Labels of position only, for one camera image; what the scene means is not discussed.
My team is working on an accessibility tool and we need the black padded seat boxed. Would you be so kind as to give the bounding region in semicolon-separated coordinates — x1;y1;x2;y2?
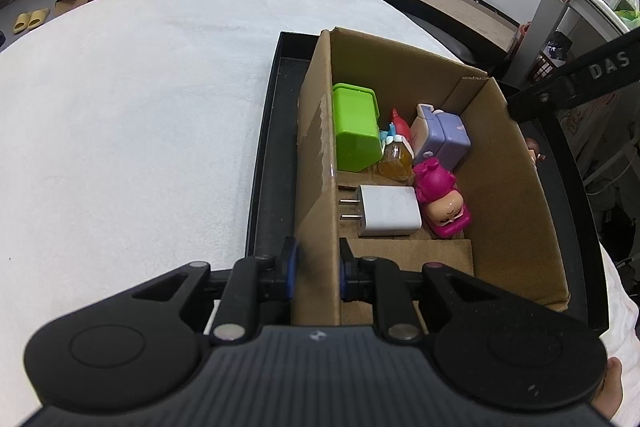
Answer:
404;12;496;68

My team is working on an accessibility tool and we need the white plug charger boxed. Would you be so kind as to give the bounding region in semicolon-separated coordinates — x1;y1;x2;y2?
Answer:
339;184;424;238

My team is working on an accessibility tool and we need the person's bare knee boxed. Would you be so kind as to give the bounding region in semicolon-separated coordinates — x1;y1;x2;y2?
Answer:
595;357;624;420

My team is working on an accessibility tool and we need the black wire basket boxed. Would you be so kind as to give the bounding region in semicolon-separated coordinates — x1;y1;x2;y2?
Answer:
531;31;574;81

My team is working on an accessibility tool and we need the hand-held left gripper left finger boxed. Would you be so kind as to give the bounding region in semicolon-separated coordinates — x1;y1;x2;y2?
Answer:
131;236;300;347

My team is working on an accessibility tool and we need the purple toy appliance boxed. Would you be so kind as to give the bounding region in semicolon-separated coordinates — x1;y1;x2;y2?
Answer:
410;103;472;170

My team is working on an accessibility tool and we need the green plastic container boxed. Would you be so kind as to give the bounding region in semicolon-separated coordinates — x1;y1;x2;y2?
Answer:
331;83;384;172

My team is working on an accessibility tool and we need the brown-haired doll head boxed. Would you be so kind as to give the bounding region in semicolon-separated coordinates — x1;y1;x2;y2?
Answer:
525;137;549;168

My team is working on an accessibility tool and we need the small amber bottle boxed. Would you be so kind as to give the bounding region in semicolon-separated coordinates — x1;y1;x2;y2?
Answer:
377;134;415;182

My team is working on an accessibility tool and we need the tall grey cardboard box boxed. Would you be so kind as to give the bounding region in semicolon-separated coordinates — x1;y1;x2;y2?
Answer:
509;0;581;84

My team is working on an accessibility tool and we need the pink toy figure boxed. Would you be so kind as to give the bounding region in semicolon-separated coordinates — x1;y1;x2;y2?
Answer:
412;157;474;239

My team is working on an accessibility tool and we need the black plastic tray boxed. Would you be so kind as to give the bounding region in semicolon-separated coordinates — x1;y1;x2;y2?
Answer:
245;31;610;335

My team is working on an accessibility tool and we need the red toy bottle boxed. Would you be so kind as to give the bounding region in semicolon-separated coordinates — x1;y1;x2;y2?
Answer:
389;108;412;142

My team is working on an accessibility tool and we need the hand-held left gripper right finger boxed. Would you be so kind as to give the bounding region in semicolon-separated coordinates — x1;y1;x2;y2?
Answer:
338;237;506;343

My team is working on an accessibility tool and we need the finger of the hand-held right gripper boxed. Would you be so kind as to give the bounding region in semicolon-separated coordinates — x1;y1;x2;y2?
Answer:
506;78;562;125

